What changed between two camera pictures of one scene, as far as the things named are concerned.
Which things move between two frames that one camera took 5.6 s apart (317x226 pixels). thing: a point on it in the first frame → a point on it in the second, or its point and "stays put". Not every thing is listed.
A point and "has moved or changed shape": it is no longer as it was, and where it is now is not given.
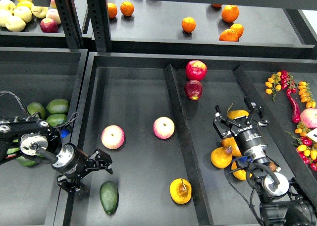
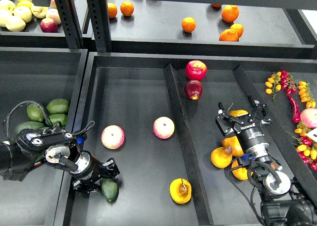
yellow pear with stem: x=181 y=191 stays put
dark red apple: x=193 y=89 stays put
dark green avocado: x=109 y=197 has moved or changed shape
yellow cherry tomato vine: x=306 y=95 stays put
